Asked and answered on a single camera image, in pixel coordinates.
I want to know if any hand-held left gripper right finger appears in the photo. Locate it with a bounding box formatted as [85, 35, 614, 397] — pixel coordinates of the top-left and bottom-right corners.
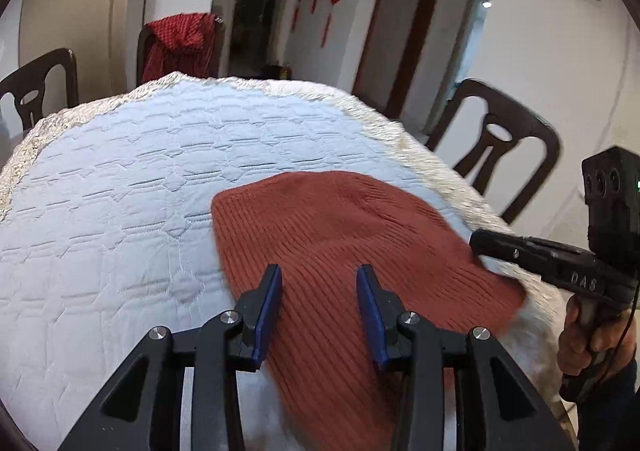
[356, 263, 576, 451]

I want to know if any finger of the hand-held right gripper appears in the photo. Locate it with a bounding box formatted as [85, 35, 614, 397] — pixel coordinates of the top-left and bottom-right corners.
[470, 228, 601, 292]

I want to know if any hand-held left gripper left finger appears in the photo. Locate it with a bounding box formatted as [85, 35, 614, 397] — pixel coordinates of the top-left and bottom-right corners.
[57, 263, 283, 451]

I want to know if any rust knit sweater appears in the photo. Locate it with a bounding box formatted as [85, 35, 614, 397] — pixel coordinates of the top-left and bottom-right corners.
[211, 171, 528, 451]

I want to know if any person's right forearm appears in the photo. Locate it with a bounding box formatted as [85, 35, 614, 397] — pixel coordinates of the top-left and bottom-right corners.
[560, 358, 640, 451]

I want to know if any person's right hand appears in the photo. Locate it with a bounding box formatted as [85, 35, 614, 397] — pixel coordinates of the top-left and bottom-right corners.
[557, 298, 640, 374]

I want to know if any dark wooden chair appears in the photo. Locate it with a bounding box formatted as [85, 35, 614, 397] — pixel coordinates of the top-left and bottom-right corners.
[0, 48, 81, 132]
[136, 13, 226, 86]
[425, 78, 561, 227]

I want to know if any white quilted lace-edged tablecloth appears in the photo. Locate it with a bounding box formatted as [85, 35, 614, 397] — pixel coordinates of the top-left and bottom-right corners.
[0, 71, 571, 451]

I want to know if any brown wooden door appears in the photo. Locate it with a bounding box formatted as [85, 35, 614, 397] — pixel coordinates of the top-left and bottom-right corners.
[352, 0, 443, 119]

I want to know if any red knit garment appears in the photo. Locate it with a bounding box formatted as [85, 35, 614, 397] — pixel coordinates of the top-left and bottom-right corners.
[141, 13, 217, 84]

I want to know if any black cable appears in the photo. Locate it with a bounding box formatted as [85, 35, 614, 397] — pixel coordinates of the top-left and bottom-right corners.
[597, 281, 640, 382]

